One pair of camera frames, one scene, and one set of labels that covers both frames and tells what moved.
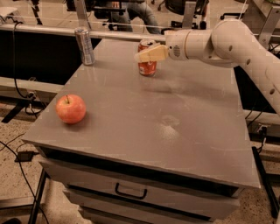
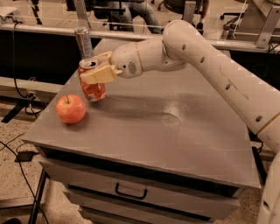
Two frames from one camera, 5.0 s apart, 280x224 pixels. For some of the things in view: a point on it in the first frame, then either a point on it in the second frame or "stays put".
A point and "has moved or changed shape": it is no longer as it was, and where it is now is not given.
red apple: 71,108 stays put
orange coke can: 147,68 has moved or changed shape
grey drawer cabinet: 143,137 stays put
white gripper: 176,48 -> 126,60
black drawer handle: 130,196 stays put
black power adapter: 25,156 stays put
